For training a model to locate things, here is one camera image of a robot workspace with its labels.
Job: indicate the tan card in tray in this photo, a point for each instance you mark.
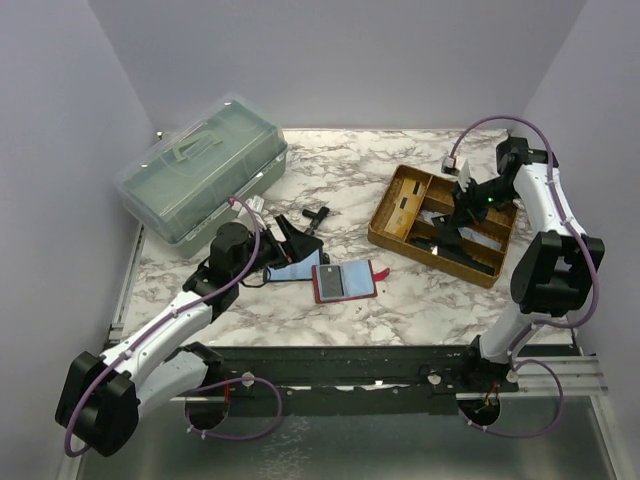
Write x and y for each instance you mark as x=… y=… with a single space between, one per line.
x=406 y=207

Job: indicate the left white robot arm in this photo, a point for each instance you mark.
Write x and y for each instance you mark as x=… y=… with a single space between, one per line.
x=105 y=396

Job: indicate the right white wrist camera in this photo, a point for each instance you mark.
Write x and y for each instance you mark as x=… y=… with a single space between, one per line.
x=458 y=168

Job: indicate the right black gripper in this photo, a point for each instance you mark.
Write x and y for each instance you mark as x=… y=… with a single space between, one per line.
x=465 y=212

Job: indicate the woven bamboo organizer tray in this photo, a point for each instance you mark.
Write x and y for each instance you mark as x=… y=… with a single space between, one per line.
x=498 y=225

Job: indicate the black pen tool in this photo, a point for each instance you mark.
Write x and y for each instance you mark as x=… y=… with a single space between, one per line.
x=452 y=253

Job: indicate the aluminium extrusion rail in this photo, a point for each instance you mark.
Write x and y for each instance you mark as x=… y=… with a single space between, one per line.
x=577 y=376

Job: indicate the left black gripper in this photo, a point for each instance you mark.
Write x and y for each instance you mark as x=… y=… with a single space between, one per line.
x=296 y=246

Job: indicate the green plastic storage box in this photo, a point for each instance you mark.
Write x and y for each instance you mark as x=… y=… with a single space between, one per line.
x=180 y=187

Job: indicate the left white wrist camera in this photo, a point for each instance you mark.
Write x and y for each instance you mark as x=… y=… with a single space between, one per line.
x=256 y=204

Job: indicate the black leather card holder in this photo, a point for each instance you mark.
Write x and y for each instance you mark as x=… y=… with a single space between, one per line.
x=300 y=271

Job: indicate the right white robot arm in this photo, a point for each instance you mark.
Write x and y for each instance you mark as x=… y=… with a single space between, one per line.
x=557 y=272

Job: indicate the black T-shaped tool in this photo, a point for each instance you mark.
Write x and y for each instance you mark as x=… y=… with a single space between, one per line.
x=316 y=218

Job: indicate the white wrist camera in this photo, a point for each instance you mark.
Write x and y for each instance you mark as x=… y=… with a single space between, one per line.
x=458 y=168
x=256 y=204

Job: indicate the red leather card holder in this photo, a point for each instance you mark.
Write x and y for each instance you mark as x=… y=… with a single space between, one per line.
x=348 y=281

